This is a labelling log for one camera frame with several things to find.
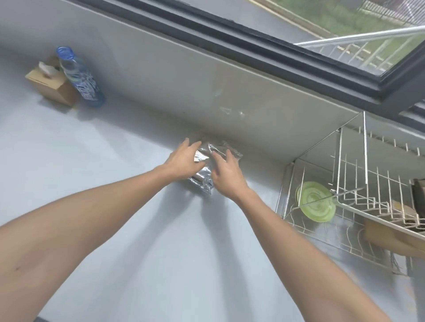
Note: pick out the person's left hand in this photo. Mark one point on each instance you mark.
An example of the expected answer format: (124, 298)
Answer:
(179, 161)

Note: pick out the person's right hand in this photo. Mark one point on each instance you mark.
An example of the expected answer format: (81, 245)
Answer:
(229, 177)

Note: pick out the person's left thumb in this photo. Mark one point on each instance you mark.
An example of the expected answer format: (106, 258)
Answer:
(200, 162)

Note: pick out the person's right thumb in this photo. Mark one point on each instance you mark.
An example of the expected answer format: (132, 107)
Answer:
(214, 161)

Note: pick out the silver foil packet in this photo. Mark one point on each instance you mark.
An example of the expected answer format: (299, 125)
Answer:
(203, 175)

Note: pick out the person's left forearm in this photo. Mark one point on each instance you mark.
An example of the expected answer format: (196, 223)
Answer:
(83, 225)

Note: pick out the person's right forearm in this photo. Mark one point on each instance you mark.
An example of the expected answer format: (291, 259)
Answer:
(298, 262)

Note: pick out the green plate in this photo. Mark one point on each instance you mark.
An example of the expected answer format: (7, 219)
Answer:
(315, 202)

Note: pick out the blue plastic water bottle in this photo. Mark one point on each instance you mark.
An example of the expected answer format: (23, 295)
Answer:
(83, 83)

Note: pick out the brown cardboard tissue box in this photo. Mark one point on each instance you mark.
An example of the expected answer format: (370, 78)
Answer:
(56, 88)

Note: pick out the white tissue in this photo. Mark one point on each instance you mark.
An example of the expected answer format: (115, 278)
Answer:
(48, 69)

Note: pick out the white outdoor railing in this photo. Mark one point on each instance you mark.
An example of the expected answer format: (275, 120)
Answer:
(365, 53)

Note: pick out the metal clothes pole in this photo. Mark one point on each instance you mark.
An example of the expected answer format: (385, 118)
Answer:
(358, 37)

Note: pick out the wooden cutting board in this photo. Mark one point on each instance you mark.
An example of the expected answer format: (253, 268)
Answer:
(391, 235)

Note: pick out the dark window frame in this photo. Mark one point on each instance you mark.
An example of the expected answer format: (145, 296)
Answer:
(298, 56)

